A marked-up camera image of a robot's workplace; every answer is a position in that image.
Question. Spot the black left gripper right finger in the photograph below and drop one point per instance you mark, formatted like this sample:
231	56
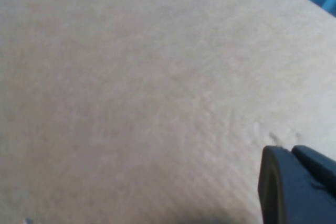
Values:
317	169

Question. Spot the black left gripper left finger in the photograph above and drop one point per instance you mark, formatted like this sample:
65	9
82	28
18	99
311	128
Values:
283	195

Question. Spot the cardboard drawer with window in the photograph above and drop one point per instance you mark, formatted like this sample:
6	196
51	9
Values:
131	90

